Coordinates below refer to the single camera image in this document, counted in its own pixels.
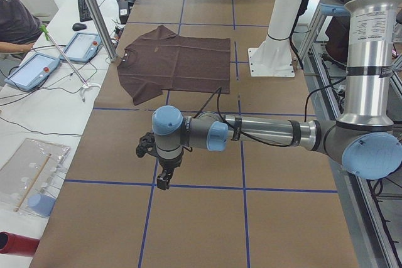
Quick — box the aluminium frame post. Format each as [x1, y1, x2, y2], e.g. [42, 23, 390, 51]
[85, 0, 117, 62]

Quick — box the black keyboard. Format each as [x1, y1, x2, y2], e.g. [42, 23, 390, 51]
[77, 0, 92, 22]

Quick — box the seated person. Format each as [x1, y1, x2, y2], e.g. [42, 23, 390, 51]
[1, 0, 41, 53]

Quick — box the brown t-shirt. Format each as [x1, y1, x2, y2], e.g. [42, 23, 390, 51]
[117, 25, 231, 105]

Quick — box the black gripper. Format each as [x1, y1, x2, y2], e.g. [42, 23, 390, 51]
[156, 154, 183, 190]

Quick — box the black box with label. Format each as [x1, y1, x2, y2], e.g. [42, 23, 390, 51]
[117, 0, 130, 24]

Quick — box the black computer mouse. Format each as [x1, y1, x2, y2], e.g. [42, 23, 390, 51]
[72, 23, 87, 31]

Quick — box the near blue teach pendant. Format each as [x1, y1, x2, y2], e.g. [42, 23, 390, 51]
[5, 53, 60, 91]

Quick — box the far blue teach pendant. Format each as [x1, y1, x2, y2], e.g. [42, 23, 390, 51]
[63, 32, 102, 63]

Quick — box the wooden stick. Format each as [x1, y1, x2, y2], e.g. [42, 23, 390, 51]
[13, 153, 52, 212]

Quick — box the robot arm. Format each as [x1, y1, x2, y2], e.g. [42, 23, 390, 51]
[148, 0, 401, 190]

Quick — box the reacher grabber stick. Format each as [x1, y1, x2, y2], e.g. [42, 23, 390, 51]
[40, 25, 101, 102]

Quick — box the red cylinder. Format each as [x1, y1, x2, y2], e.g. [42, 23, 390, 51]
[1, 232, 40, 257]

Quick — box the white column pedestal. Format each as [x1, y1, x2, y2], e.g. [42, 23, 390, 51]
[248, 0, 302, 78]

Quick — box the blue plastic cup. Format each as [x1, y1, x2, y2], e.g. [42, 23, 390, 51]
[28, 193, 56, 217]

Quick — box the blue teach pendant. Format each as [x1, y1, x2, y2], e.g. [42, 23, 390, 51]
[5, 53, 60, 91]
[63, 32, 102, 63]

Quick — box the aluminium frame rail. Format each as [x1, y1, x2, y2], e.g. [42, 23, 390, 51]
[302, 9, 401, 267]

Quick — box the clear plastic bag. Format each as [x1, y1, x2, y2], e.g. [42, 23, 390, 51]
[1, 139, 70, 218]

